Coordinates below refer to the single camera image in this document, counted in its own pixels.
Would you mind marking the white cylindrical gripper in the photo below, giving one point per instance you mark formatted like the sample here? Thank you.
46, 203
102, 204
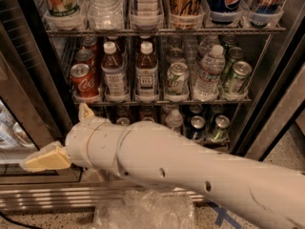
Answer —
77, 138

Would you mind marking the tea bottle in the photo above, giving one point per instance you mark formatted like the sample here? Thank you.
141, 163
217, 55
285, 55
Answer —
113, 70
146, 67

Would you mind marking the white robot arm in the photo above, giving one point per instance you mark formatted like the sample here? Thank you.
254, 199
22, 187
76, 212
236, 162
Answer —
154, 156

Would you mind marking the left glass fridge door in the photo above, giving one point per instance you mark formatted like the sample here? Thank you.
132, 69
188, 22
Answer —
34, 87

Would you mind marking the gold can lower shelf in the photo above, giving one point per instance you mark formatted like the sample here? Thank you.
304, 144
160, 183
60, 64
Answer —
123, 121

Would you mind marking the red can lower shelf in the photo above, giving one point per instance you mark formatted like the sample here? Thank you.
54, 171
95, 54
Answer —
147, 118

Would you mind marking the water bottle lower shelf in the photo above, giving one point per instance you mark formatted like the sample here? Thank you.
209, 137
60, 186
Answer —
174, 120

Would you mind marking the dark blue can lower shelf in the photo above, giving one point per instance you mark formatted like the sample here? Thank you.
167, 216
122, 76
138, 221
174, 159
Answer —
196, 128

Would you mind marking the clear water bottle top shelf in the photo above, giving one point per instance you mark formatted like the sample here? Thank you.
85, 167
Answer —
105, 15

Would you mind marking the clear water bottle shelf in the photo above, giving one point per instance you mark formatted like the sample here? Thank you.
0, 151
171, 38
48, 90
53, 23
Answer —
105, 15
211, 67

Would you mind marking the white labelled bottle top shelf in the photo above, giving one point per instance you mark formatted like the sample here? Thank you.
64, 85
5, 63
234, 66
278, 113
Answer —
146, 0

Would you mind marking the clear water bottle middle shelf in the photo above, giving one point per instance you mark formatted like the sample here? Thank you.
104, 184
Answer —
211, 67

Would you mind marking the green can lower shelf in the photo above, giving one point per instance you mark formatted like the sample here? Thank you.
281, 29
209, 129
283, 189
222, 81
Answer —
219, 131

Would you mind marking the open right fridge door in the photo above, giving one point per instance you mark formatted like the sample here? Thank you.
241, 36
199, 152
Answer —
289, 103

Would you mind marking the dark bottle top shelf right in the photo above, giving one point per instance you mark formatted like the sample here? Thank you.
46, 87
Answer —
262, 12

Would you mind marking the front red cola can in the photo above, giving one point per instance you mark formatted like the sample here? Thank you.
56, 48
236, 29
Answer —
83, 80

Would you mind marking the red cola can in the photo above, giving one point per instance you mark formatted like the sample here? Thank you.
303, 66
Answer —
85, 56
89, 43
83, 80

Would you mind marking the clear plastic bag on floor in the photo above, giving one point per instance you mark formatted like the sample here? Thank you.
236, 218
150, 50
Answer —
145, 210

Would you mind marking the front diet lime soda can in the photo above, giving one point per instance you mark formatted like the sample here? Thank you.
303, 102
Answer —
177, 78

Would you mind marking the blue tape cross on floor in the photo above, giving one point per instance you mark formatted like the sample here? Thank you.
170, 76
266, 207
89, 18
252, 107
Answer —
222, 215

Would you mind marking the green soda can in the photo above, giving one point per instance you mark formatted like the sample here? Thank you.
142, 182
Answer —
237, 77
233, 55

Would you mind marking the front green soda can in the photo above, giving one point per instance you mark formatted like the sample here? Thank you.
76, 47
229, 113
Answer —
237, 77

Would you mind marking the middle wire shelf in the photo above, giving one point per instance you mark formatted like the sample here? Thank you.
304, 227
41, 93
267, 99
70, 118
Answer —
167, 102

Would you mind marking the wire shelf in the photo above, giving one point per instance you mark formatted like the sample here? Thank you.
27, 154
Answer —
167, 102
163, 32

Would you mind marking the top wire shelf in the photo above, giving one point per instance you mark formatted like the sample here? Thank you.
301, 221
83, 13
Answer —
163, 32

